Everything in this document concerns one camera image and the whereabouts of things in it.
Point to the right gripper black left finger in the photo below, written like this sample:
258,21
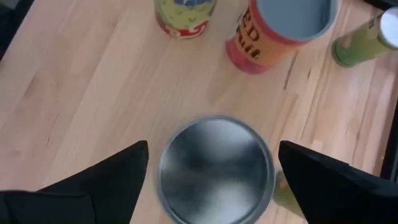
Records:
93,196

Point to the green and red tin can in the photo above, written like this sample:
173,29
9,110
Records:
183,18

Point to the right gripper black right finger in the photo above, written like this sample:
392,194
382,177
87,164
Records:
342,199

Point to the green label tin can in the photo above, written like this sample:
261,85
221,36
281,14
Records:
214,171
357,46

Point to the red orange label tin can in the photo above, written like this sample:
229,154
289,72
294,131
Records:
255,46

